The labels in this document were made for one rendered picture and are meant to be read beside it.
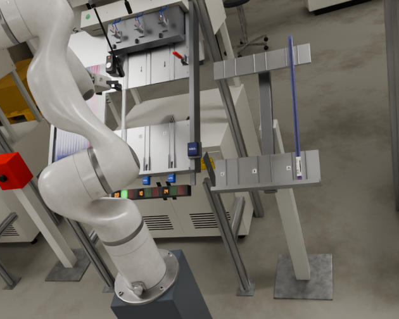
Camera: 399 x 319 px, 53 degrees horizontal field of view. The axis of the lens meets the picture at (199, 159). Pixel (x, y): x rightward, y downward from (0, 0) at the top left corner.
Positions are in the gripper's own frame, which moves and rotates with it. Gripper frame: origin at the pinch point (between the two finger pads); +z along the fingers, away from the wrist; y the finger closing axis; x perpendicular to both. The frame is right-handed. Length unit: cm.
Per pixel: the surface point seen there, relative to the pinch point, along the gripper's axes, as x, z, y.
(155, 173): 34.7, 2.9, -16.0
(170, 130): 18.5, 7.8, -21.4
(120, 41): -22.0, 8.3, -1.3
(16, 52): -200, 348, 403
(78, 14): -47, 23, 31
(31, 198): 40, 29, 72
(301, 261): 77, 45, -61
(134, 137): 19.0, 7.8, -5.1
